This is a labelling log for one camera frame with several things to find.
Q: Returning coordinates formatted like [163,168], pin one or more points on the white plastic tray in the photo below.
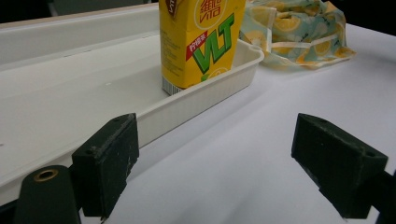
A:
[77,93]

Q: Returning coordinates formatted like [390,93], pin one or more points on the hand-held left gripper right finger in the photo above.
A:
[339,165]

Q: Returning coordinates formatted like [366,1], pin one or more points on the white table sheet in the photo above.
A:
[243,155]

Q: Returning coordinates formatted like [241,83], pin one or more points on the yellow drink carton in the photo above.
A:
[199,46]

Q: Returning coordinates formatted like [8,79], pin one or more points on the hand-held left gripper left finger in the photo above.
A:
[106,165]

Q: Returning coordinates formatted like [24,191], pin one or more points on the lemon print cloth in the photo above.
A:
[299,34]

